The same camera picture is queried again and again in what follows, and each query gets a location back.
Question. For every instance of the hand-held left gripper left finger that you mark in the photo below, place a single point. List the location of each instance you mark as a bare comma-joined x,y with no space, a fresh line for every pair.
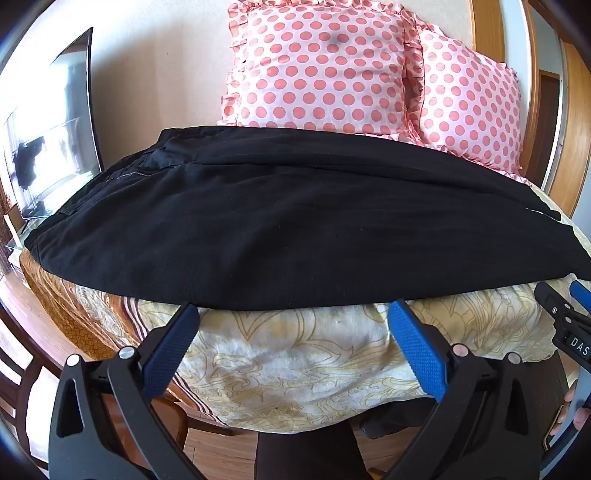
170,351

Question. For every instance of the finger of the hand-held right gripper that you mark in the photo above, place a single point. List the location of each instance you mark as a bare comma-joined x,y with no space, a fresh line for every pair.
547,297
579,293

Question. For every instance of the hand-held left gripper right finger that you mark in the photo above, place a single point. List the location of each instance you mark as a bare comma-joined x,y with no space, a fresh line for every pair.
418,351

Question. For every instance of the black pants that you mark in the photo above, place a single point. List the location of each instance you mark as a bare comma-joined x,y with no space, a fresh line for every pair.
277,230

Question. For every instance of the person's right hand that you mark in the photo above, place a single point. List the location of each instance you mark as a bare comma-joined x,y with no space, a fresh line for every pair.
569,400

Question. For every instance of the cream patterned bedspread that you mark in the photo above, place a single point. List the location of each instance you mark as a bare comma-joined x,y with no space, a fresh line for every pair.
286,364

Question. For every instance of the dark wooden chair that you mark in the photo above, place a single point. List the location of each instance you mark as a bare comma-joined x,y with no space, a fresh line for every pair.
21,350

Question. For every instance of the person's dark trouser leg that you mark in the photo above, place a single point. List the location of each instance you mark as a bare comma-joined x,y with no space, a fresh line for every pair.
304,454

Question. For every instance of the wooden door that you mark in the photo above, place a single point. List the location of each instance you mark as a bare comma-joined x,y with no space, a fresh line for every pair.
575,138

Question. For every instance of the glass television stand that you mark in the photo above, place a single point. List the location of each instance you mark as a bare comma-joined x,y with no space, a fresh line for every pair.
18,240

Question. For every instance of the small pink polka-dot pillow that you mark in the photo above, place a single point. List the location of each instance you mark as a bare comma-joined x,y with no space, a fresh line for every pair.
466,101

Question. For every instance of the flat screen television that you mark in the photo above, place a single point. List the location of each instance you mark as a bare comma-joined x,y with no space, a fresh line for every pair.
60,138

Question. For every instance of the wooden headboard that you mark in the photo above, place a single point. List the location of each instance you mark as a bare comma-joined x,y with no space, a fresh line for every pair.
496,37

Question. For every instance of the large pink polka-dot pillow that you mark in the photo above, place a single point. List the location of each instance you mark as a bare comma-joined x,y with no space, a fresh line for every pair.
323,69

